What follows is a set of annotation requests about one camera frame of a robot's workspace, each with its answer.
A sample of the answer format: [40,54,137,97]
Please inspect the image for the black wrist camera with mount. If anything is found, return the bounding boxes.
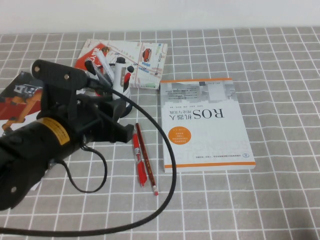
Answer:
[31,59,89,118]

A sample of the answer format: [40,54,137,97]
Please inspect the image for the map cover book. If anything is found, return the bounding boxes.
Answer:
[74,38,168,90]

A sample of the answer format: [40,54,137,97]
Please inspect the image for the white paper sheets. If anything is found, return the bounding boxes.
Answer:
[29,181,43,192]

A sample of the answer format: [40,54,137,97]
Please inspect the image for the grey checked tablecloth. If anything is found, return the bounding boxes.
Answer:
[0,24,320,240]

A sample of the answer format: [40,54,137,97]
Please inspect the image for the thick black cable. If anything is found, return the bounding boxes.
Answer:
[0,78,177,238]

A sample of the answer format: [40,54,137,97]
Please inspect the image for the grey pen with black tip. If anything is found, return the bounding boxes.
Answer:
[124,65,135,83]

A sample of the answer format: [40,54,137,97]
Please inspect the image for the dark red pencil with eraser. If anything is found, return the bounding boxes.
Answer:
[135,122,160,197]

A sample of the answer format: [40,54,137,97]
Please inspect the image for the white marker with black cap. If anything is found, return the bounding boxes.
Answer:
[84,60,97,76]
[114,56,131,100]

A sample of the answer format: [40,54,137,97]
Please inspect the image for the black mesh pen holder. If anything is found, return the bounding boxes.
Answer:
[86,63,133,118]

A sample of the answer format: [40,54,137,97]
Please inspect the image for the thin black cable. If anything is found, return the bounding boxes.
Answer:
[48,143,109,194]

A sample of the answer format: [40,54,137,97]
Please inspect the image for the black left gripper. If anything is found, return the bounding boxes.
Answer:
[71,95,135,149]

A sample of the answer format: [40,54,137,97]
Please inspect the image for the red gel pen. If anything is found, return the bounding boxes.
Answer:
[131,132,148,188]

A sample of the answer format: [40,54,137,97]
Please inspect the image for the white orange ROS book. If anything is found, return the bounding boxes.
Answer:
[159,77,257,174]

